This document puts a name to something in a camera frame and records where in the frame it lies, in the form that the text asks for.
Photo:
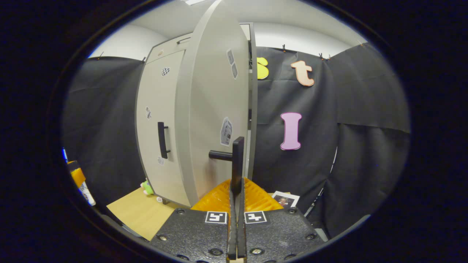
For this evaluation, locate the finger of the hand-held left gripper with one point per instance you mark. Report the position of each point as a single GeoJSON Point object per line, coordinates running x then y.
{"type": "Point", "coordinates": [78, 177]}

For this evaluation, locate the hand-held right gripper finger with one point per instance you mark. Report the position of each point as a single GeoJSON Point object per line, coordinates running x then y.
{"type": "Point", "coordinates": [241, 226]}
{"type": "Point", "coordinates": [232, 226]}

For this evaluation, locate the beige cabinet door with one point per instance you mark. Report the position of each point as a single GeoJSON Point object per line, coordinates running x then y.
{"type": "Point", "coordinates": [164, 109]}
{"type": "Point", "coordinates": [208, 91]}

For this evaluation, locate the beige double-door shoe cabinet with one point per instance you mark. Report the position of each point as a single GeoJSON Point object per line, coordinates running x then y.
{"type": "Point", "coordinates": [254, 102]}

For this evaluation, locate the beige cabinet drawer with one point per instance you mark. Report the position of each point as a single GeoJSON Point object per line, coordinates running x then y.
{"type": "Point", "coordinates": [170, 47]}

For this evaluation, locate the white printed packet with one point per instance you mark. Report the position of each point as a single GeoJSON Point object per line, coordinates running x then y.
{"type": "Point", "coordinates": [87, 193]}

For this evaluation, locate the white photo booklet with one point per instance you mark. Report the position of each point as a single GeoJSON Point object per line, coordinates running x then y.
{"type": "Point", "coordinates": [285, 200]}

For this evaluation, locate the pink green plush toy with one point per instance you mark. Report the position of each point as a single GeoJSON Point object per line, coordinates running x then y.
{"type": "Point", "coordinates": [147, 188]}

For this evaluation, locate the black backdrop cloth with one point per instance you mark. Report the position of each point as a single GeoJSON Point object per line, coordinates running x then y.
{"type": "Point", "coordinates": [358, 164]}

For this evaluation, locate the large ceiling light panel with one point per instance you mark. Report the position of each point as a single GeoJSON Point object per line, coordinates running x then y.
{"type": "Point", "coordinates": [195, 1]}

